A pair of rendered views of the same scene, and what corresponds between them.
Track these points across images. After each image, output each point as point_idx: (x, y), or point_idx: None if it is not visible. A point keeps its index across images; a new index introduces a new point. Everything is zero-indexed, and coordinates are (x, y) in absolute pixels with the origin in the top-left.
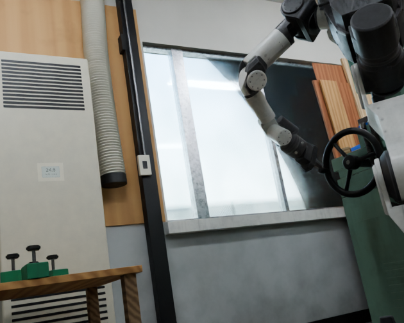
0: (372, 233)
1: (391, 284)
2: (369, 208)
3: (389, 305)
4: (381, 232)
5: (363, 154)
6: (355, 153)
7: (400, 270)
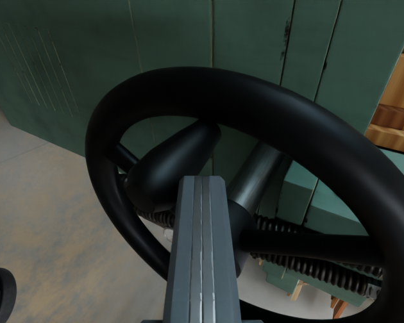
0: (100, 26)
1: (22, 32)
2: (160, 47)
3: None
4: (106, 56)
5: (279, 199)
6: (370, 82)
7: (50, 67)
